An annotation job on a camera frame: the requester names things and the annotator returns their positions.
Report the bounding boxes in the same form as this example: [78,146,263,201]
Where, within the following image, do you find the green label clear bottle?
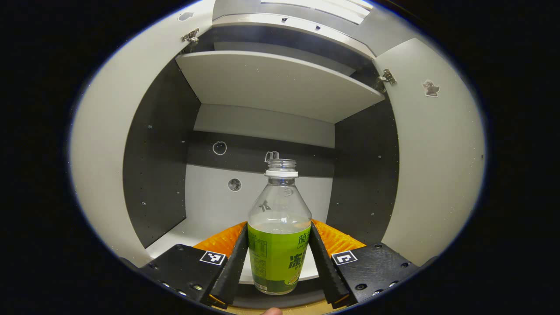
[247,151,312,296]

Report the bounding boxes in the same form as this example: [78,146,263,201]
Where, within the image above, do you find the grey cabinet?
[122,12,399,308]

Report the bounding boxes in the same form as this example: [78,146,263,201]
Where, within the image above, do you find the grey cabinet door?
[373,38,485,267]
[69,0,215,267]

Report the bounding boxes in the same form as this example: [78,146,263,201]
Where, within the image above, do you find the ceiling light panel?
[262,0,372,25]

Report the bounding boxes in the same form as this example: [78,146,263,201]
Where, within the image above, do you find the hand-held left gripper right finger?
[308,219,423,309]

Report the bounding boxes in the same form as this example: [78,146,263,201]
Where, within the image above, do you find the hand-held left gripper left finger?
[140,222,250,309]

